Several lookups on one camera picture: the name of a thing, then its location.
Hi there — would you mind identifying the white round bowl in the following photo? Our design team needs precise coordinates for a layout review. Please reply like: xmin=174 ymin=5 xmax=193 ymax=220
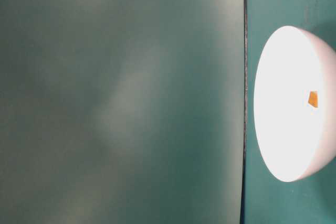
xmin=253 ymin=26 xmax=335 ymax=182

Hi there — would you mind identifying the small red block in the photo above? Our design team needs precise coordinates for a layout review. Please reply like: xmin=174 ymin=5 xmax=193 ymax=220
xmin=308 ymin=91 xmax=318 ymax=108

